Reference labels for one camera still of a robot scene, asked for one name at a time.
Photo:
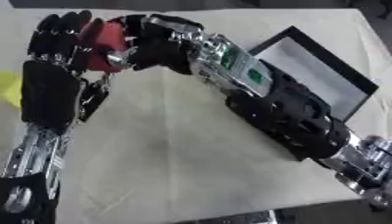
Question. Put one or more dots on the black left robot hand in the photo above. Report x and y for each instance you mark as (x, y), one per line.
(48, 87)

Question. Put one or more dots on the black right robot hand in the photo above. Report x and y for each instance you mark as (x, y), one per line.
(158, 48)

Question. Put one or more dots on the red block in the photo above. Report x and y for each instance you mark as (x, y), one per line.
(106, 43)

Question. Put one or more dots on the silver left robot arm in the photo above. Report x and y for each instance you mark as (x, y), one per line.
(30, 163)

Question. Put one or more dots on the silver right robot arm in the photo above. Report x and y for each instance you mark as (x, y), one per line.
(286, 105)

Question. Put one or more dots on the black box with white inside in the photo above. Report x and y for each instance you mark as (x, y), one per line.
(316, 73)

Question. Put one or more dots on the yellow object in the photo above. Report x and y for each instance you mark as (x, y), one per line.
(10, 87)

